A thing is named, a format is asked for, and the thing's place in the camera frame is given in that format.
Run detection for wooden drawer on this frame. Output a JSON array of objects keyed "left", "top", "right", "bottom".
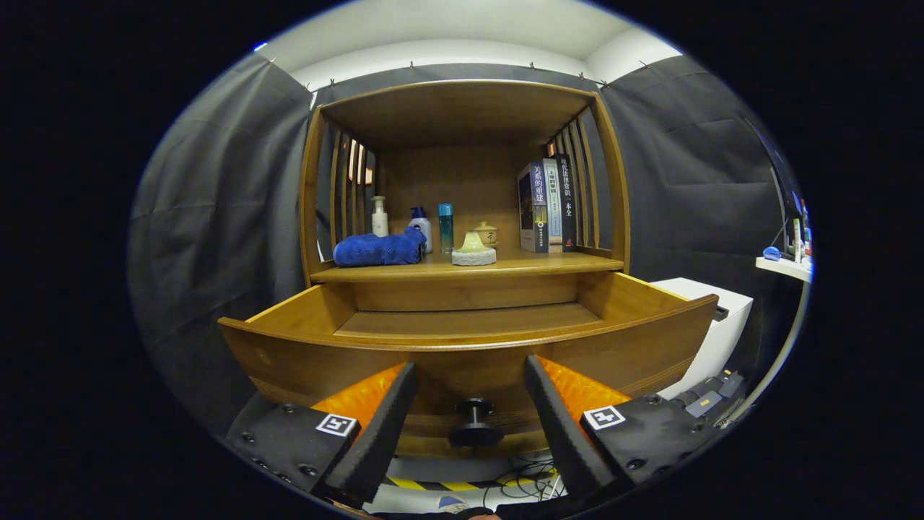
[{"left": 218, "top": 271, "right": 720, "bottom": 460}]

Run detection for white bottle blue cap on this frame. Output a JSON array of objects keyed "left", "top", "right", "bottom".
[{"left": 408, "top": 207, "right": 434, "bottom": 254}]

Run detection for wooden countertop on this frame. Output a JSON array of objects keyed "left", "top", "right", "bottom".
[{"left": 310, "top": 248, "right": 626, "bottom": 285}]

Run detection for white wall shelf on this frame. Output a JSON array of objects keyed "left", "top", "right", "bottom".
[{"left": 755, "top": 256, "right": 814, "bottom": 283}]

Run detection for black electronic device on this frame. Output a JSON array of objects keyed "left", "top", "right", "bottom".
[{"left": 677, "top": 369, "right": 747, "bottom": 420}]

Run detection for wooden cabinet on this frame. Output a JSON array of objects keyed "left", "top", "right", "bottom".
[{"left": 298, "top": 79, "right": 633, "bottom": 291}]

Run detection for white box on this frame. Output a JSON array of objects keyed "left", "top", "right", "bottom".
[{"left": 648, "top": 277, "right": 754, "bottom": 402}]

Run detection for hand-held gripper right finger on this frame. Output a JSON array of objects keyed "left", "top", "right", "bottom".
[{"left": 525, "top": 354, "right": 724, "bottom": 506}]

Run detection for yellow black hazard tape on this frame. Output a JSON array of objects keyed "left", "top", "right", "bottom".
[{"left": 383, "top": 472, "right": 558, "bottom": 493}]

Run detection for grey book blue spine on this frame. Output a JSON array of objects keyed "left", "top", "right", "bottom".
[{"left": 518, "top": 162, "right": 550, "bottom": 254}]

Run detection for blue towel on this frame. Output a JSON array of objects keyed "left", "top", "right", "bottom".
[{"left": 333, "top": 226, "right": 427, "bottom": 268}]

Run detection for black drawer knob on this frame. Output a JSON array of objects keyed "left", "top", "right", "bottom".
[{"left": 448, "top": 397, "right": 505, "bottom": 449}]

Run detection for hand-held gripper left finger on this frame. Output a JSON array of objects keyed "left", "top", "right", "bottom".
[{"left": 225, "top": 361, "right": 419, "bottom": 510}]

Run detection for floor cables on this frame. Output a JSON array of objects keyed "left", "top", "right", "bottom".
[{"left": 479, "top": 454, "right": 568, "bottom": 503}]

